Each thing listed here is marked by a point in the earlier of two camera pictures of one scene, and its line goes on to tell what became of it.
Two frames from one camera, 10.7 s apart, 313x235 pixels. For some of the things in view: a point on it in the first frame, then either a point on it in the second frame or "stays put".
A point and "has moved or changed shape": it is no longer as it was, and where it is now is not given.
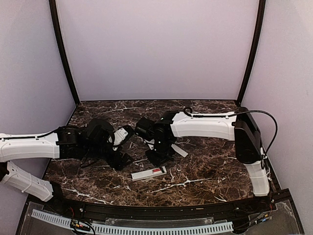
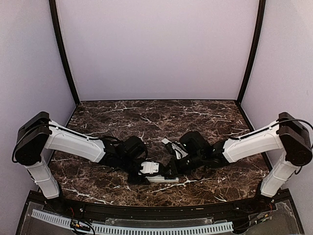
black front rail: (117, 211) stays put
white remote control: (148, 173) has moved or changed shape
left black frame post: (58, 35) stays put
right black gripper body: (160, 156) -> (185, 168)
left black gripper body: (114, 163) -> (131, 179)
